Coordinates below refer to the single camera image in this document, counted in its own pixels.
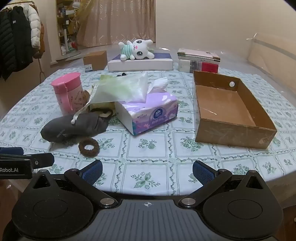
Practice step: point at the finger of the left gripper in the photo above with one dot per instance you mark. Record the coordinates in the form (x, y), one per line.
(37, 160)
(12, 151)

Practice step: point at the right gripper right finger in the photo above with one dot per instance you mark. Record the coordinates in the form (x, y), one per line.
(204, 173)

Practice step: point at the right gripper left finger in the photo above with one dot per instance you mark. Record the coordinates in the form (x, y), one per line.
(90, 173)

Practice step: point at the brown knitted hair scrunchie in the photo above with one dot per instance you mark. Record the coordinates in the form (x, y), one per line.
(89, 147)

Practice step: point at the dark grey fabric pouch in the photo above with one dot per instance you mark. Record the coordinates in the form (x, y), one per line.
(89, 124)

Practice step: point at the translucent plastic bag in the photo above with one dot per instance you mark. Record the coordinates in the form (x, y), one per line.
(128, 88)

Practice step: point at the open cardboard tray box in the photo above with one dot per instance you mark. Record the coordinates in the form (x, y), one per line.
(227, 113)

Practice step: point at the pink lidded cup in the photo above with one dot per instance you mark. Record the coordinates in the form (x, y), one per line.
(69, 93)

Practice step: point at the floral patterned tablecloth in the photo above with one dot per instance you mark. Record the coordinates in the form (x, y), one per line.
(158, 162)

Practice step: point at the purple tissue pack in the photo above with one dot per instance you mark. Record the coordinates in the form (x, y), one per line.
(160, 106)

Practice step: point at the black puffer jacket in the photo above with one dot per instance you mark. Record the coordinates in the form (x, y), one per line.
(16, 47)

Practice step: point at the small brown cardboard box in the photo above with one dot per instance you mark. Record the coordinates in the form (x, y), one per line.
(95, 61)

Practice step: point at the stack of books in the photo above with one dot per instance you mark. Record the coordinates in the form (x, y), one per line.
(196, 60)

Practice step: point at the long white blue box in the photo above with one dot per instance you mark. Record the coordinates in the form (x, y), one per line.
(161, 62)

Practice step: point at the white plush bunny toy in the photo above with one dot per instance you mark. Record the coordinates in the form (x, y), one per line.
(138, 49)

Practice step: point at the white puffer jacket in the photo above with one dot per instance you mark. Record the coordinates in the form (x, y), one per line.
(35, 25)

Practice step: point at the cluttered wooden shelf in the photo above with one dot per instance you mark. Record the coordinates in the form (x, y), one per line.
(66, 11)

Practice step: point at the beige curtain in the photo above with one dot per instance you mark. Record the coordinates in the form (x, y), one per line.
(102, 23)

